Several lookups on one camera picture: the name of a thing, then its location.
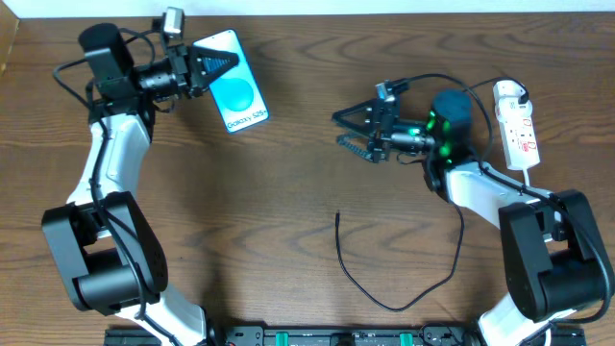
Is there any white power strip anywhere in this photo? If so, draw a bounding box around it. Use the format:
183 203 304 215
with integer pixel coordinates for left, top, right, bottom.
493 80 540 171

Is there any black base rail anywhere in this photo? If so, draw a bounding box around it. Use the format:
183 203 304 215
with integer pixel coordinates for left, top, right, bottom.
102 324 588 346

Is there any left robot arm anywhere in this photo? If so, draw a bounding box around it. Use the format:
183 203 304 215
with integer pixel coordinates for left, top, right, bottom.
41 23 239 345

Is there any white charger plug adapter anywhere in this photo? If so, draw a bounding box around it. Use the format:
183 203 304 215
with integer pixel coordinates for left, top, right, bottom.
494 94 533 122

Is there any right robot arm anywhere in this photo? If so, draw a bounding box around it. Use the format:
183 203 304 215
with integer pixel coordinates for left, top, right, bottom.
332 87 614 345

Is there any white power strip cord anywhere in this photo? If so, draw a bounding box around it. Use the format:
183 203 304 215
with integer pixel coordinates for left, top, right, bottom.
521 168 553 346

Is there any black USB charging cable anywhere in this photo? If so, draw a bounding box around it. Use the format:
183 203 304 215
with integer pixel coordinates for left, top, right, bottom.
334 76 530 313

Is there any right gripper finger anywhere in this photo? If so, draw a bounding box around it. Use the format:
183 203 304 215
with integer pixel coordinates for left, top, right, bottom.
336 134 373 160
332 99 379 131

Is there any blue Galaxy smartphone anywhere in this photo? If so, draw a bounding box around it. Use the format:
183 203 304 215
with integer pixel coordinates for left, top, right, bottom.
193 29 269 133

